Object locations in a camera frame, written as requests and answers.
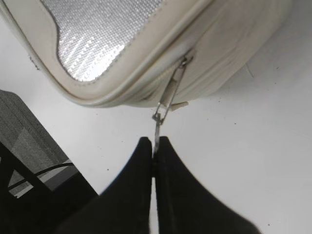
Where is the silver zipper pull ring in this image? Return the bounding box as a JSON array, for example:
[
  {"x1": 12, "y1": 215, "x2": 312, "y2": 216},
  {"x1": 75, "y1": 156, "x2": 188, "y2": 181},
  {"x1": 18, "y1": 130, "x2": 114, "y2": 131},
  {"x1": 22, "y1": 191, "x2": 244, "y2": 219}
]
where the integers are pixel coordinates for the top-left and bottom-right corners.
[{"x1": 151, "y1": 55, "x2": 195, "y2": 156}]

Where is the cream canvas zipper bag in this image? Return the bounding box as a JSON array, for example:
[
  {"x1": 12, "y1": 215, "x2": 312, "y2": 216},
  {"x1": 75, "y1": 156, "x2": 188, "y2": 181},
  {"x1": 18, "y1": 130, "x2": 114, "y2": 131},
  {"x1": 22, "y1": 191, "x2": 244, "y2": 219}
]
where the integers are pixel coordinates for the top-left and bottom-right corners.
[{"x1": 0, "y1": 0, "x2": 293, "y2": 108}]

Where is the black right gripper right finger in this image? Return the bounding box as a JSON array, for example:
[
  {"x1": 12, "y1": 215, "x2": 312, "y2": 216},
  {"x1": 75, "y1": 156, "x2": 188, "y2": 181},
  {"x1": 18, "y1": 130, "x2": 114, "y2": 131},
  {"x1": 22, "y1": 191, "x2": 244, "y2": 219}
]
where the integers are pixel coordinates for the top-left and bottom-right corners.
[{"x1": 156, "y1": 136, "x2": 260, "y2": 234}]

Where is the dark frame beside table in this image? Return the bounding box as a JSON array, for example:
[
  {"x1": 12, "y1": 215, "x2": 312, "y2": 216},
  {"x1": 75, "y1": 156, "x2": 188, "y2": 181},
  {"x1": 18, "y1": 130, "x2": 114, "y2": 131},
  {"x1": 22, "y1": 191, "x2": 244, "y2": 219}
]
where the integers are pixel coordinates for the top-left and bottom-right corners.
[{"x1": 0, "y1": 89, "x2": 99, "y2": 234}]

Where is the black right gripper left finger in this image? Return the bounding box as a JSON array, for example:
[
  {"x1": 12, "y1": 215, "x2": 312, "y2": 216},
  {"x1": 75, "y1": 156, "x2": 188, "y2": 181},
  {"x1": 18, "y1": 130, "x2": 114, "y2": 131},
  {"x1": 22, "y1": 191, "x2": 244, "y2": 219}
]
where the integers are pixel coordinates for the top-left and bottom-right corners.
[{"x1": 56, "y1": 137, "x2": 152, "y2": 234}]

